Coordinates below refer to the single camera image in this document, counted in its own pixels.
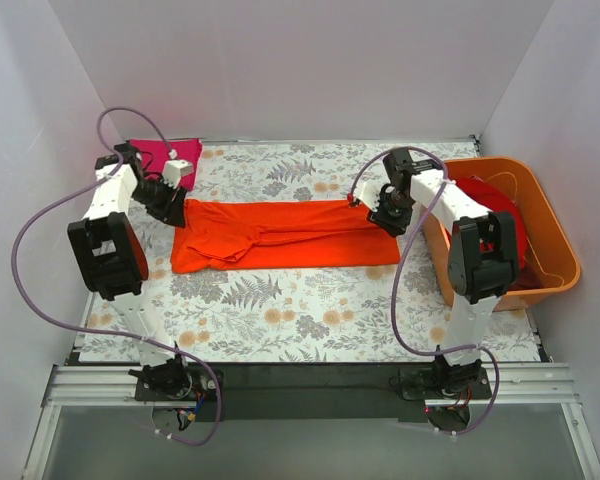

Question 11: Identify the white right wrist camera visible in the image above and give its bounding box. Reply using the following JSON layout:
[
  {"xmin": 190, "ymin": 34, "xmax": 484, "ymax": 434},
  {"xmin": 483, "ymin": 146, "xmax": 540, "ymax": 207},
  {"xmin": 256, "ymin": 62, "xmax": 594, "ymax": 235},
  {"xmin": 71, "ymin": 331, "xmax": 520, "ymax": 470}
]
[{"xmin": 347, "ymin": 182, "xmax": 381, "ymax": 211}]

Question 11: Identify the red t-shirt in basket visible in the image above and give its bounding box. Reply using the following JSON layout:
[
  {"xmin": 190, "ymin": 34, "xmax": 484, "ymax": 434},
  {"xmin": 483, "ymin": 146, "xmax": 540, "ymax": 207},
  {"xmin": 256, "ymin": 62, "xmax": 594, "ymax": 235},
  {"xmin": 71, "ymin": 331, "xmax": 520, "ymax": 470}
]
[{"xmin": 455, "ymin": 176, "xmax": 542, "ymax": 291}]

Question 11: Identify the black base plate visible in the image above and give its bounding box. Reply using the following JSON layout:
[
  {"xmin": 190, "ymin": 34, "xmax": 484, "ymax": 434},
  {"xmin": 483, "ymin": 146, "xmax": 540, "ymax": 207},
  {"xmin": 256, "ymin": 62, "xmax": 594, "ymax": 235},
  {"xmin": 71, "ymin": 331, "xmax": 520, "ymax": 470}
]
[{"xmin": 133, "ymin": 361, "xmax": 493, "ymax": 424}]

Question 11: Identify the orange plastic basket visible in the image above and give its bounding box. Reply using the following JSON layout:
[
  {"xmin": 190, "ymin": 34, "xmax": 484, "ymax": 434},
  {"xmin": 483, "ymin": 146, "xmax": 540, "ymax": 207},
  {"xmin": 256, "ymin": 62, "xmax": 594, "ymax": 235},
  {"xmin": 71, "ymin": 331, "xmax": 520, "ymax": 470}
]
[{"xmin": 423, "ymin": 157, "xmax": 581, "ymax": 311}]

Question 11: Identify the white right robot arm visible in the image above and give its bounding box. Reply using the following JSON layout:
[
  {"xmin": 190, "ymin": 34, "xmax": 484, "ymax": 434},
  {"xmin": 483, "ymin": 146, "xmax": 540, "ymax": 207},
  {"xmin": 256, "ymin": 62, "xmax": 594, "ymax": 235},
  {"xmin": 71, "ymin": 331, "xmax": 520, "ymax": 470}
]
[{"xmin": 351, "ymin": 147, "xmax": 519, "ymax": 400}]

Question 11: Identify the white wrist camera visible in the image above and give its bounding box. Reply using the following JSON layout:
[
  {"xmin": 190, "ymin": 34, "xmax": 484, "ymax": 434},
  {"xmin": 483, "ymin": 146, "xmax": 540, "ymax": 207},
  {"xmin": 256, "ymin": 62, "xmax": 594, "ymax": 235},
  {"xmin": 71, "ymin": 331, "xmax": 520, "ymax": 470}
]
[
  {"xmin": 162, "ymin": 159, "xmax": 195, "ymax": 190},
  {"xmin": 347, "ymin": 182, "xmax": 381, "ymax": 211}
]

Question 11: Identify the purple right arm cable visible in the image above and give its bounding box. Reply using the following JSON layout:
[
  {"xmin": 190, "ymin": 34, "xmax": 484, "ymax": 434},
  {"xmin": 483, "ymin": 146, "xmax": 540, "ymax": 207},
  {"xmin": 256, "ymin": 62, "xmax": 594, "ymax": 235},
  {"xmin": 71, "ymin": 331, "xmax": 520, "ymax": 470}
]
[{"xmin": 349, "ymin": 146, "xmax": 501, "ymax": 437}]

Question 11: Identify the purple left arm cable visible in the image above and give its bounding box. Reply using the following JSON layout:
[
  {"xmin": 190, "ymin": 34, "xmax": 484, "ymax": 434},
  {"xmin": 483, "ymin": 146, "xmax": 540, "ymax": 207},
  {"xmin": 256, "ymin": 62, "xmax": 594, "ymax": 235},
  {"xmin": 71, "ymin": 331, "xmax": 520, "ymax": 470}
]
[{"xmin": 11, "ymin": 107, "xmax": 226, "ymax": 449}]

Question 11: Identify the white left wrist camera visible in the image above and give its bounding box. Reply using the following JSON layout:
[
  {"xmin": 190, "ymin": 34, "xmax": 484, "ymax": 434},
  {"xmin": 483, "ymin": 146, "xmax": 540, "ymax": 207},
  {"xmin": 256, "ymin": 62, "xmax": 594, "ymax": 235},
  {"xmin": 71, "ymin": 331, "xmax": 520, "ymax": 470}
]
[{"xmin": 162, "ymin": 159, "xmax": 195, "ymax": 190}]

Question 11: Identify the aluminium frame rail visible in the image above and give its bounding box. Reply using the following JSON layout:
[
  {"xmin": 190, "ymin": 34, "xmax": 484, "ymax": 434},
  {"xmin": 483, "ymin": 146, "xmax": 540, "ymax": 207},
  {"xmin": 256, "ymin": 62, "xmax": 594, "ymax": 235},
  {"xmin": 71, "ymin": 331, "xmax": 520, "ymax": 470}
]
[{"xmin": 23, "ymin": 362, "xmax": 600, "ymax": 479}]

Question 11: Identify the orange t-shirt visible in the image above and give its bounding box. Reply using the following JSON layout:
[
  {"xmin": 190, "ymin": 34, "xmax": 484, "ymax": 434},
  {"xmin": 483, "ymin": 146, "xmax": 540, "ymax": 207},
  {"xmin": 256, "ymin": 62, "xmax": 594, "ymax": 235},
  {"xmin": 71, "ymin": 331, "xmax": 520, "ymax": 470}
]
[{"xmin": 171, "ymin": 199, "xmax": 400, "ymax": 274}]

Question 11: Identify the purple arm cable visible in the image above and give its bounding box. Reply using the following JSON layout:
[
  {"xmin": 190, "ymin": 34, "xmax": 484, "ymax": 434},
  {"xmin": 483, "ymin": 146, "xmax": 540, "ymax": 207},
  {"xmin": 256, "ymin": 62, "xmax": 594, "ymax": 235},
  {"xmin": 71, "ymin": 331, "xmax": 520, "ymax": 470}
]
[
  {"xmin": 349, "ymin": 146, "xmax": 501, "ymax": 437},
  {"xmin": 11, "ymin": 107, "xmax": 226, "ymax": 449}
]

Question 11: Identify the folded magenta t-shirt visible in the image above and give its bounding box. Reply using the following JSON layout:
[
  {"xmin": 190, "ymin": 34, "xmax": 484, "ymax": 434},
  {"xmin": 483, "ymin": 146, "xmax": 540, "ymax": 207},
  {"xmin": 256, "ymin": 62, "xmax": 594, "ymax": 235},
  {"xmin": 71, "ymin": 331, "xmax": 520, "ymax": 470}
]
[{"xmin": 129, "ymin": 139, "xmax": 202, "ymax": 191}]

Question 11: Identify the floral patterned tablecloth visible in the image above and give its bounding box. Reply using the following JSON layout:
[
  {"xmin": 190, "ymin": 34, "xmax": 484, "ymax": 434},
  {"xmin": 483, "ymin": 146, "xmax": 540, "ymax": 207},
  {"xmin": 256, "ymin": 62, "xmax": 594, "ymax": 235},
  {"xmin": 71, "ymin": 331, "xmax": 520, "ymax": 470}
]
[{"xmin": 77, "ymin": 141, "xmax": 546, "ymax": 363}]

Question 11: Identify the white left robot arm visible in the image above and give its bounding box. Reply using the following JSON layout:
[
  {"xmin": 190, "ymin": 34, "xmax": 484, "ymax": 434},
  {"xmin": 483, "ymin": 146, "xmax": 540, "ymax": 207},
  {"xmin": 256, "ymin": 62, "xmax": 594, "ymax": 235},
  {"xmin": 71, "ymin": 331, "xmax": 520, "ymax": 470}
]
[{"xmin": 67, "ymin": 142, "xmax": 193, "ymax": 399}]

